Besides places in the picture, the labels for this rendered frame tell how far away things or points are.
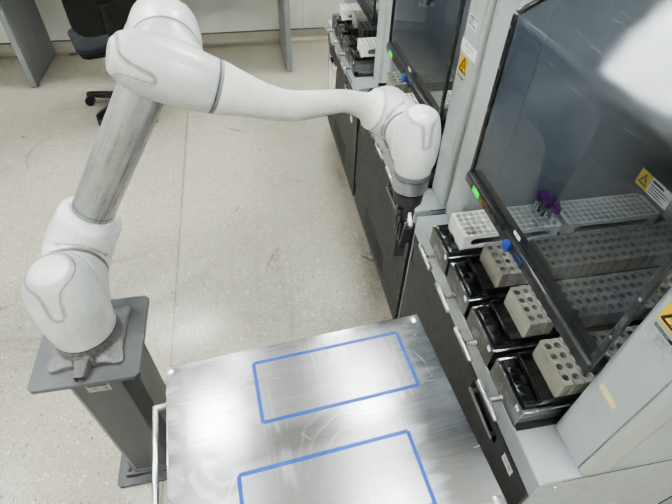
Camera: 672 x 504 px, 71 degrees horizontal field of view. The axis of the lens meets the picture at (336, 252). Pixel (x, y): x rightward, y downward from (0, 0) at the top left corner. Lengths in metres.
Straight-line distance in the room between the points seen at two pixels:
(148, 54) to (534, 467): 1.09
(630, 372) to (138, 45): 0.99
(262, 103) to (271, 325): 1.38
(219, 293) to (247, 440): 1.36
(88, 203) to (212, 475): 0.68
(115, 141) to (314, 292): 1.35
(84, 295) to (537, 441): 1.05
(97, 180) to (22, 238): 1.77
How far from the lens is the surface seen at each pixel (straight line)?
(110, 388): 1.42
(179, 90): 0.89
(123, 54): 0.89
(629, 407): 0.99
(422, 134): 1.06
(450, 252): 1.34
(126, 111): 1.11
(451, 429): 1.04
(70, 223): 1.29
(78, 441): 2.09
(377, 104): 1.17
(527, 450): 1.17
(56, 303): 1.19
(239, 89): 0.91
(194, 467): 1.02
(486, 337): 1.20
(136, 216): 2.82
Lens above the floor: 1.75
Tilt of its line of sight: 46 degrees down
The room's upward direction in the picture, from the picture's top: 2 degrees clockwise
